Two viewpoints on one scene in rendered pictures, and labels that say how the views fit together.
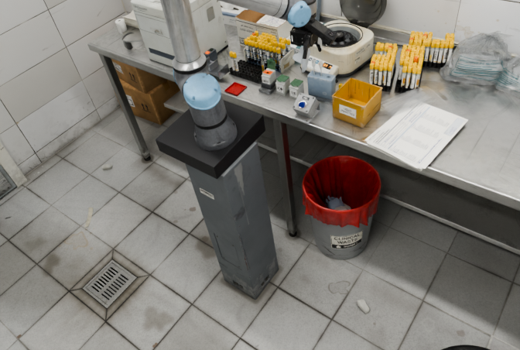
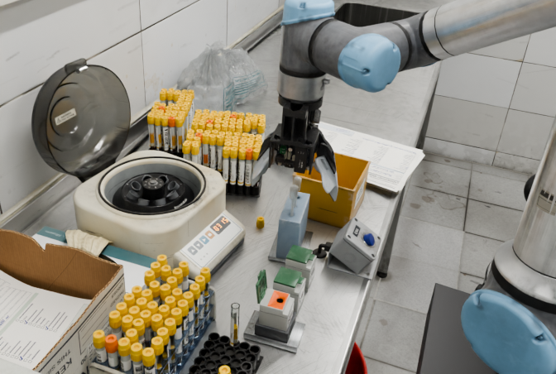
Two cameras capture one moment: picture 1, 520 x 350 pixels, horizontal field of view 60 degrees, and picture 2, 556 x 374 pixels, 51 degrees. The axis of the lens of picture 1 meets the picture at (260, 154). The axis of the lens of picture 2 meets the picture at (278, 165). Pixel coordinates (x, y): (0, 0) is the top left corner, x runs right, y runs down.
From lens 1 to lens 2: 1.95 m
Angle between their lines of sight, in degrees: 85
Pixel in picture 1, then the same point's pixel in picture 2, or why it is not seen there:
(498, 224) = not seen: hidden behind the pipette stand
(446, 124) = (332, 133)
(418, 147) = (387, 152)
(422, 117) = not seen: hidden behind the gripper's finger
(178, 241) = not seen: outside the picture
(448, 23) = (138, 86)
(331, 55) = (218, 198)
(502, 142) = (344, 110)
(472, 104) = (278, 120)
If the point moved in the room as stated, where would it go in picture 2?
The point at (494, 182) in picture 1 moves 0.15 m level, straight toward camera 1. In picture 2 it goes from (409, 119) to (462, 128)
